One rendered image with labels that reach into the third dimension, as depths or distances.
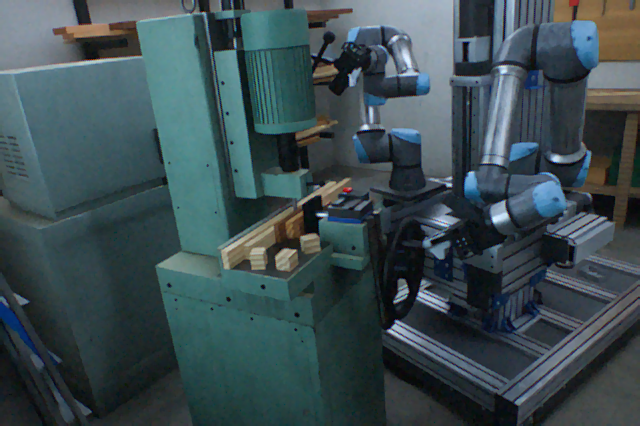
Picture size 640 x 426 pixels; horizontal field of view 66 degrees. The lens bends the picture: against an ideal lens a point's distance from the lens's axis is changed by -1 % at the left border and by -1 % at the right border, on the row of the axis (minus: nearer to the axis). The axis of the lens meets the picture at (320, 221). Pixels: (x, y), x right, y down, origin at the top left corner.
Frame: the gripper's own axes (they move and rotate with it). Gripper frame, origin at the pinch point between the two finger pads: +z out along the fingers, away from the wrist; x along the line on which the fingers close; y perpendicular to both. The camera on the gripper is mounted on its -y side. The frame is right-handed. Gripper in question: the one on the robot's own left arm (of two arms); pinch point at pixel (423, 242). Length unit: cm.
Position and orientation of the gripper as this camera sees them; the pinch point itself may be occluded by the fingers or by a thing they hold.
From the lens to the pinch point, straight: 133.2
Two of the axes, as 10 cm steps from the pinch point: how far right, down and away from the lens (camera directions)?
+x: 5.1, -3.3, 7.9
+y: 5.0, 8.6, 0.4
